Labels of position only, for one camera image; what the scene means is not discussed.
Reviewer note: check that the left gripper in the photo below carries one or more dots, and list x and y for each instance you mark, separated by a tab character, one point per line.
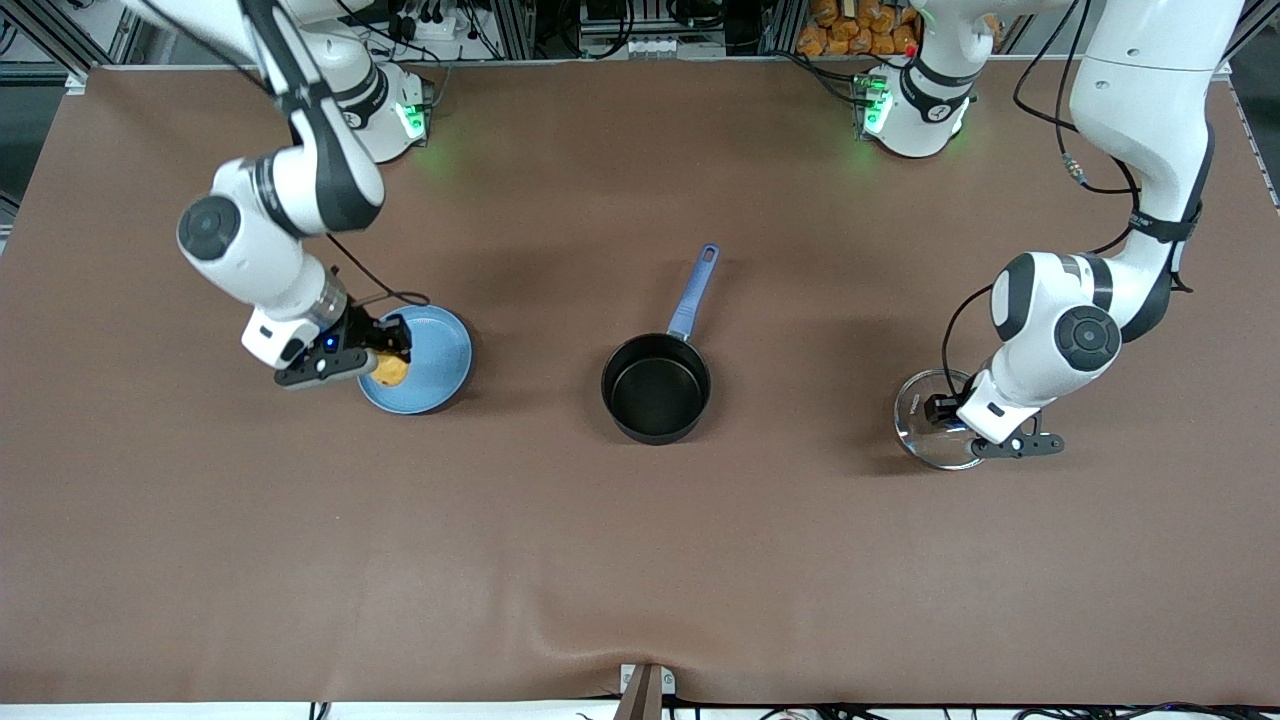
944	408

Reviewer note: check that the white power strip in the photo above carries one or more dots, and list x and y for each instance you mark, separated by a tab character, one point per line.
650	46

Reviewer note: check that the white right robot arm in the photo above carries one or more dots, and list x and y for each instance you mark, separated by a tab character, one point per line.
260	250

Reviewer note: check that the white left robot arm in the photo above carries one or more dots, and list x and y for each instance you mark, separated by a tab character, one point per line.
1140	100

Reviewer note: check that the blue round plate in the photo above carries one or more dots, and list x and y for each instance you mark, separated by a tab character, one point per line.
435	350

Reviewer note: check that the glass lid blue knob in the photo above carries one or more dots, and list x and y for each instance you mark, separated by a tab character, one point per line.
920	442

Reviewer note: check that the aluminium frame post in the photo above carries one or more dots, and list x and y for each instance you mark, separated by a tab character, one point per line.
1262	18
76	82

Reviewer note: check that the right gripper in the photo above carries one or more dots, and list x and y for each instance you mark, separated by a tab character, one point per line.
362	331

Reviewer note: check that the yellow potato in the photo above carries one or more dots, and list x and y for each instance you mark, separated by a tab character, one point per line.
392	372

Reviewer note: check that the brown table mat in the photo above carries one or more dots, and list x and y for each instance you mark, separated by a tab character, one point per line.
640	550

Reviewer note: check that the metal table edge bracket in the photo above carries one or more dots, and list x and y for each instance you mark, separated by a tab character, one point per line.
645	695

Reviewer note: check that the bag of orange items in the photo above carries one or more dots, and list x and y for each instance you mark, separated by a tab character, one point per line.
850	30

